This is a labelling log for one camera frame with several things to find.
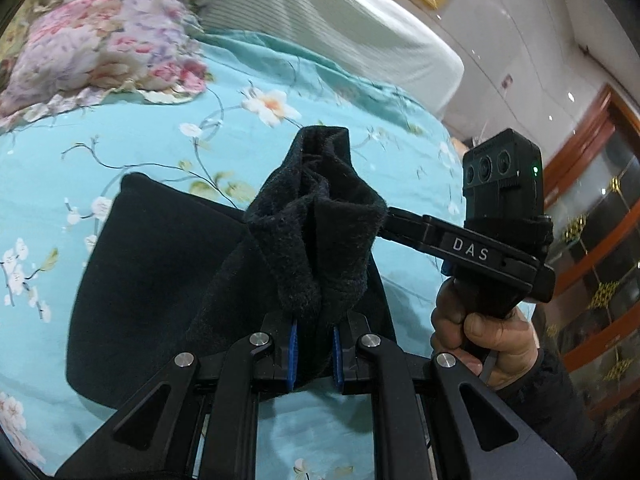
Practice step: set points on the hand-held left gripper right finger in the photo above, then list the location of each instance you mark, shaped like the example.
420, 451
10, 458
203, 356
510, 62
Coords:
337, 360

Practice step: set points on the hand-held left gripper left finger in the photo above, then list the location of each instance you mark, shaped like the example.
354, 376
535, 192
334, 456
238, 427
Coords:
293, 355

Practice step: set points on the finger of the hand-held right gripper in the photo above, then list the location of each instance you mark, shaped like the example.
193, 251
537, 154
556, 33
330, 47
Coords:
405, 227

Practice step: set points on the black pants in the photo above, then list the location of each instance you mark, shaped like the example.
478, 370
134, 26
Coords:
150, 285

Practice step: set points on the person's right forearm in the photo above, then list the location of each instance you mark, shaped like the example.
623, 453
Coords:
560, 410

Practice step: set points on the person's right hand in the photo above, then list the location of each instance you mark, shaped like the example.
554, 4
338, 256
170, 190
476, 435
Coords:
500, 345

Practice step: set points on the wooden glass-door cabinet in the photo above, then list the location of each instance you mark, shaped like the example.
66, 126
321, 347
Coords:
600, 240

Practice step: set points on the striped headboard cover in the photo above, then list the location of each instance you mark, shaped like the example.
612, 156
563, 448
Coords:
325, 25

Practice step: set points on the teal floral bedsheet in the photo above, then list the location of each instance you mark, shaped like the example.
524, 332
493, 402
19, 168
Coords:
150, 135

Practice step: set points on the pink floral pillow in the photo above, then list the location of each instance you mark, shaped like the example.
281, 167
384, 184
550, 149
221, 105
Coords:
100, 45

